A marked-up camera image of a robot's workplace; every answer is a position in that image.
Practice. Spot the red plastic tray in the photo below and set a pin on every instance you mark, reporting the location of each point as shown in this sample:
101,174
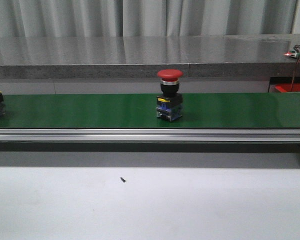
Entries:
286,87

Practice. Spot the grey stone counter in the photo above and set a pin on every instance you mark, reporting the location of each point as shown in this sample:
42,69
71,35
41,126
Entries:
204,56

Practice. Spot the small circuit board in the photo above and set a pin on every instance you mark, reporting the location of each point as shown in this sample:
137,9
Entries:
293,54

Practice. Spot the red mushroom push button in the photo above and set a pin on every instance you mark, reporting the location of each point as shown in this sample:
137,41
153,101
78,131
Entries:
169,103

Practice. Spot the aluminium conveyor frame rail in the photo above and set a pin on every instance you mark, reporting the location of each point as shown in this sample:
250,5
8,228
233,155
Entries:
281,135

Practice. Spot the grey curtain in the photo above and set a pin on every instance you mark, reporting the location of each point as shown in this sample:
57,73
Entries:
144,18

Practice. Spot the green conveyor belt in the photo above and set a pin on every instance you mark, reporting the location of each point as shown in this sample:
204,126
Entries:
200,110

